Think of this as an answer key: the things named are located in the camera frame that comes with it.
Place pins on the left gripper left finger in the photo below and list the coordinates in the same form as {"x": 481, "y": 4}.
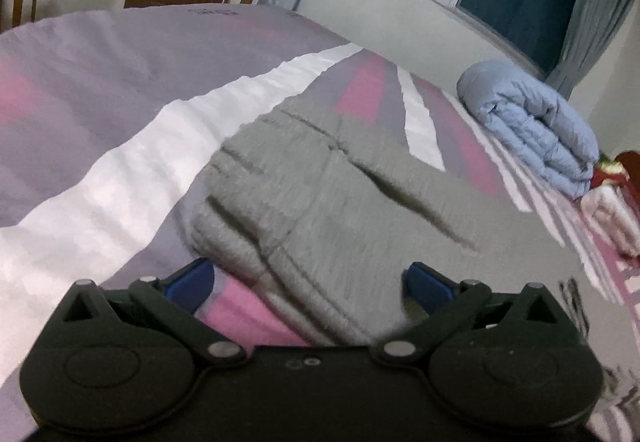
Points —
{"x": 172, "y": 303}

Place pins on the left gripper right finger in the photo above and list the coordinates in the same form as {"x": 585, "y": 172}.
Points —
{"x": 450, "y": 307}

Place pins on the grey pants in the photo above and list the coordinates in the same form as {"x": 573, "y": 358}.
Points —
{"x": 320, "y": 214}

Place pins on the folded white pink blanket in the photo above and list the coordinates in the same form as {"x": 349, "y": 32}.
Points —
{"x": 608, "y": 212}

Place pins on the striped pink grey bed sheet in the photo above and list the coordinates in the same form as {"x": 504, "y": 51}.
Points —
{"x": 107, "y": 119}

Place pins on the folded light blue duvet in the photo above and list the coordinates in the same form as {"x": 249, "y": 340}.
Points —
{"x": 533, "y": 122}

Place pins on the red patterned folded blanket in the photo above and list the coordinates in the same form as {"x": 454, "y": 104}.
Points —
{"x": 622, "y": 171}

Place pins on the right grey curtain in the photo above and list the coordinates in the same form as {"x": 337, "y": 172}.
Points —
{"x": 593, "y": 25}

